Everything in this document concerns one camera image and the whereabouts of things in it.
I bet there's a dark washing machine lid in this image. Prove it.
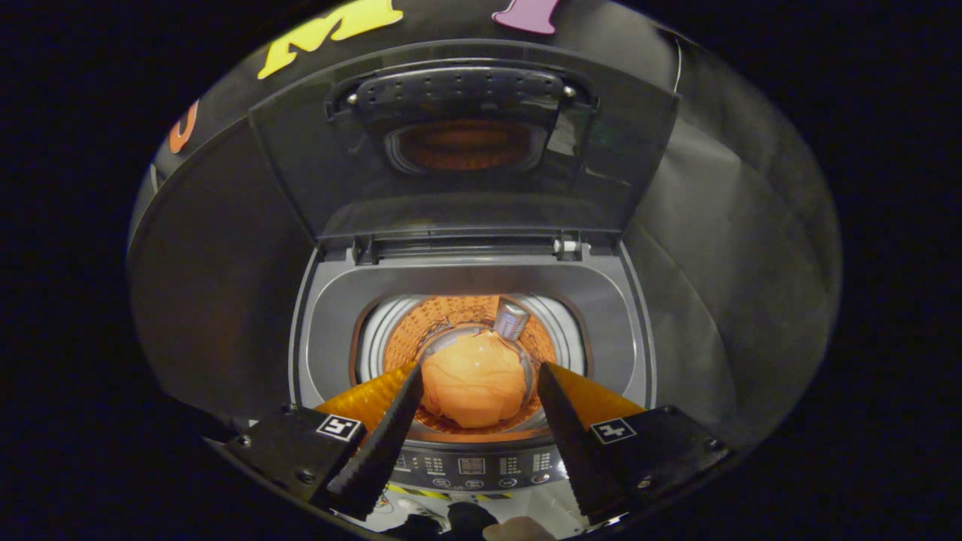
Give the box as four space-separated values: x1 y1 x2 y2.
248 39 681 241

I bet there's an orange shirt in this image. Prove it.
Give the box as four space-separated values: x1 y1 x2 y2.
419 331 527 429

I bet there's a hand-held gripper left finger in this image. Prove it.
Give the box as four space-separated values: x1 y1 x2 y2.
225 362 424 521

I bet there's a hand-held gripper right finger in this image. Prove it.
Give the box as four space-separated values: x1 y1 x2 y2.
537 362 734 524

